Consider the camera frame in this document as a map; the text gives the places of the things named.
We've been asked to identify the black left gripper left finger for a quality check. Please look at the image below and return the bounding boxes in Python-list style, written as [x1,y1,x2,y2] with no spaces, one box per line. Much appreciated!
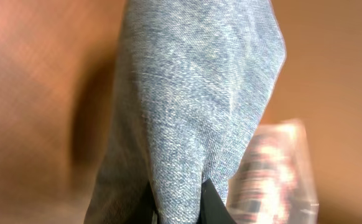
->
[131,183,158,224]

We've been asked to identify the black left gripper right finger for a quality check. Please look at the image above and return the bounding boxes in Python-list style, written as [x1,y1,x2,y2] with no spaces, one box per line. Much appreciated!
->
[198,179,236,224]

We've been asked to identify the red blue plaid cloth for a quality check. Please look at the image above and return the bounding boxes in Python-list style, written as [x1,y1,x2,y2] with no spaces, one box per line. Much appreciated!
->
[228,136,297,224]

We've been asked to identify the blue denim jeans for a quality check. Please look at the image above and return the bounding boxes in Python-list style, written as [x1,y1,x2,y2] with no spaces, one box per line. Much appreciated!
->
[85,0,285,223]

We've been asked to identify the clear plastic storage bin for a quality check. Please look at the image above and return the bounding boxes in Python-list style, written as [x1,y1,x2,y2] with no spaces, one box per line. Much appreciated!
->
[226,120,319,224]

